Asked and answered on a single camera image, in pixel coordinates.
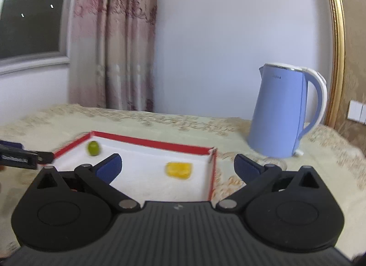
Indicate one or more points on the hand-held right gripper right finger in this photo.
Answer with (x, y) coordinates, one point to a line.
(244, 168)

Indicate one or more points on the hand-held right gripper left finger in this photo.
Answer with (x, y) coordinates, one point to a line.
(110, 168)

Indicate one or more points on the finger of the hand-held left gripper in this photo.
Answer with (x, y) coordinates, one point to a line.
(10, 144)
(20, 158)

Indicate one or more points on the red shallow box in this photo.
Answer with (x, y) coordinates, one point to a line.
(154, 166)

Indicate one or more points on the green lime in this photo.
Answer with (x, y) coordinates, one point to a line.
(93, 148)

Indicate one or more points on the light blue electric kettle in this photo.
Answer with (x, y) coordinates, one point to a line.
(276, 111)

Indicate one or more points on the pink floral curtain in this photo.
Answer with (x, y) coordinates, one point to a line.
(114, 40)

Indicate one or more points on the white framed window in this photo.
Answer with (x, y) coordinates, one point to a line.
(28, 11)

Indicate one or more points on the white wall switch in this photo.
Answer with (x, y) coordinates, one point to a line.
(357, 111)

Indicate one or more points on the gold frame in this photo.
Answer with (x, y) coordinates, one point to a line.
(337, 54)

